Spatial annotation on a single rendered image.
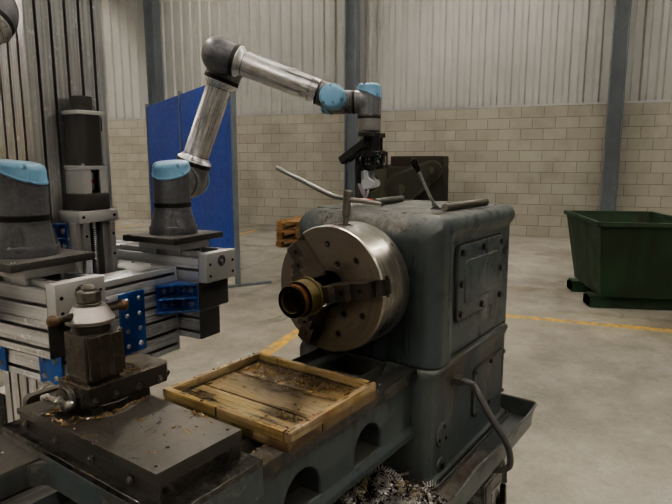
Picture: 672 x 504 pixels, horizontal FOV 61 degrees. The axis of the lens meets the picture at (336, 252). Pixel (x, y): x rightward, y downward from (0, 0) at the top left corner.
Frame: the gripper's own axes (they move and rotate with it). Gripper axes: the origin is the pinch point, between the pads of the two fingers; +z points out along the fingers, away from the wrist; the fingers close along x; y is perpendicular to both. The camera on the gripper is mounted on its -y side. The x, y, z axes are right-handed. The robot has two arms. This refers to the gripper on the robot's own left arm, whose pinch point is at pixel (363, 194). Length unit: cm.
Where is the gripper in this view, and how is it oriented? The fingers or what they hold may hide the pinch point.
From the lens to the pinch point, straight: 190.3
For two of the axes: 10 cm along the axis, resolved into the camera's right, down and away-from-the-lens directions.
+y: 8.1, 0.9, -5.8
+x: 5.8, -1.3, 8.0
